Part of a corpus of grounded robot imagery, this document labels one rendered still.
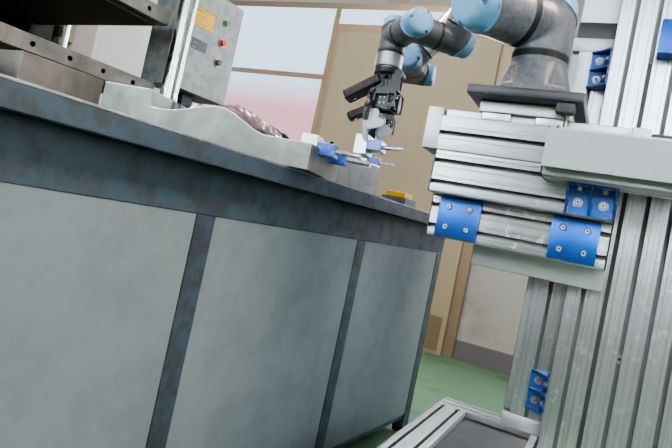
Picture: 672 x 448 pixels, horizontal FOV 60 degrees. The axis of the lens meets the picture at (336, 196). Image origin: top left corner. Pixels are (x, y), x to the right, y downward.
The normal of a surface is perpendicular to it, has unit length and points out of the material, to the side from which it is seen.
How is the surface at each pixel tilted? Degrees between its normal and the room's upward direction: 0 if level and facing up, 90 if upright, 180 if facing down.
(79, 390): 90
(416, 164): 90
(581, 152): 90
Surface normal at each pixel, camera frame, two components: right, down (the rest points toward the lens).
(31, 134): 0.84, 0.15
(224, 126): -0.22, -0.09
